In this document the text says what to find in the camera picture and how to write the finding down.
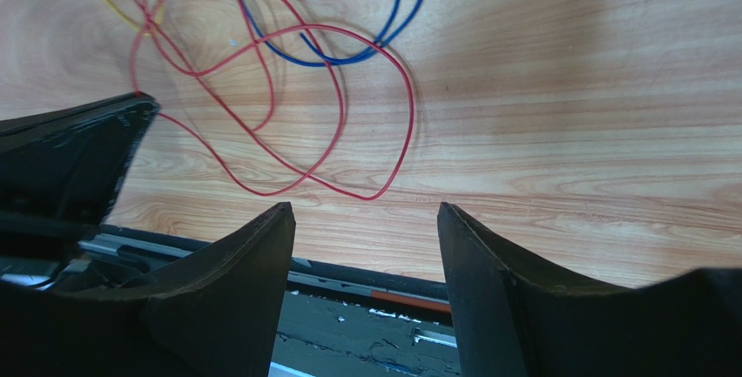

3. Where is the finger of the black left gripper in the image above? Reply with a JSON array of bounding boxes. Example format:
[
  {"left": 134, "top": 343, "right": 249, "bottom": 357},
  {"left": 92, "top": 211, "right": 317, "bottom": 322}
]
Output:
[{"left": 1, "top": 93, "right": 159, "bottom": 226}]

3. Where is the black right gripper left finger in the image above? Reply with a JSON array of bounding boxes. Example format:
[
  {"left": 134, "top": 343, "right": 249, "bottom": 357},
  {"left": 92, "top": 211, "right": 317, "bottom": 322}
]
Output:
[{"left": 1, "top": 202, "right": 296, "bottom": 376}]

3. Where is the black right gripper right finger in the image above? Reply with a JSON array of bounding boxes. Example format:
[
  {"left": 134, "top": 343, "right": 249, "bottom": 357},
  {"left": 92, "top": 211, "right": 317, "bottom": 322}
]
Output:
[{"left": 437, "top": 203, "right": 741, "bottom": 376}]

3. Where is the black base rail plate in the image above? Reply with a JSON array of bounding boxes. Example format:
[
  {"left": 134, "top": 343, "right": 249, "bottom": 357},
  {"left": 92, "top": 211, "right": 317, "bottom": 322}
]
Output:
[{"left": 1, "top": 226, "right": 461, "bottom": 376}]

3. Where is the blue cable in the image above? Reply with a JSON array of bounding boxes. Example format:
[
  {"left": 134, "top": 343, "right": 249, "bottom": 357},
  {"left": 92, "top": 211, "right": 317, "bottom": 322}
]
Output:
[{"left": 223, "top": 0, "right": 432, "bottom": 69}]

